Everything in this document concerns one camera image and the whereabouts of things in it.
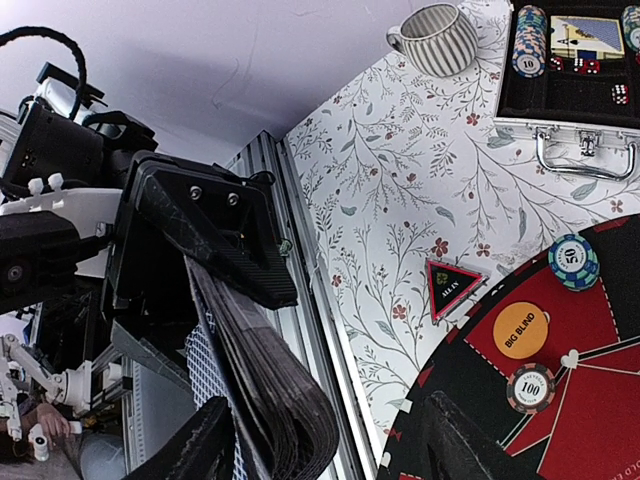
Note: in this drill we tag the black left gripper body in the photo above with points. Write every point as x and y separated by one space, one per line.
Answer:
146 275

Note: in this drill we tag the row of poker chips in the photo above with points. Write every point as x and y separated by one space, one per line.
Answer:
529 50

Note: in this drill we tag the black triangular all-in button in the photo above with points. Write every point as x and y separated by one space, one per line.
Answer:
449 285

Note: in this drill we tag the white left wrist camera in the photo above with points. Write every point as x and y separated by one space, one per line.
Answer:
57 224

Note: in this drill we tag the aluminium poker chip case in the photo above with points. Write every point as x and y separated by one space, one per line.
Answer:
577 128

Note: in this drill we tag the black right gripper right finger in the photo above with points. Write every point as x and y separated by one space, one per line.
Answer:
456 448

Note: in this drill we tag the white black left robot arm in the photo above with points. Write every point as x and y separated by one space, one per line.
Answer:
81 185

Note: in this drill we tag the boxed playing card deck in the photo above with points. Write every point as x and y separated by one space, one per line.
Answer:
586 37

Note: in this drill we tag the orange black hundred chip stack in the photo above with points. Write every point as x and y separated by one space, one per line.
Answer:
531 388

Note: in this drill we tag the striped grey cup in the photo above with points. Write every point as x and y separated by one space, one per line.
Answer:
438 40

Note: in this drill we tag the round red black poker mat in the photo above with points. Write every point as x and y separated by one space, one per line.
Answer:
591 428

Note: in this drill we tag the short green chip row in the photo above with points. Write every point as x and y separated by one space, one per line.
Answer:
630 19

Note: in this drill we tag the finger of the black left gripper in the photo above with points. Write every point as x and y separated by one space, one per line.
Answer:
226 227
160 349

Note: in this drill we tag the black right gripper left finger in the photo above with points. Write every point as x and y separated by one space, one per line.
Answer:
202 449

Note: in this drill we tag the red translucent die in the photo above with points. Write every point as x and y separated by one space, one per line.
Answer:
579 65
592 67
620 94
556 63

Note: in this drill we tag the orange big blind button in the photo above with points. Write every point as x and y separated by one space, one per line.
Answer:
520 330

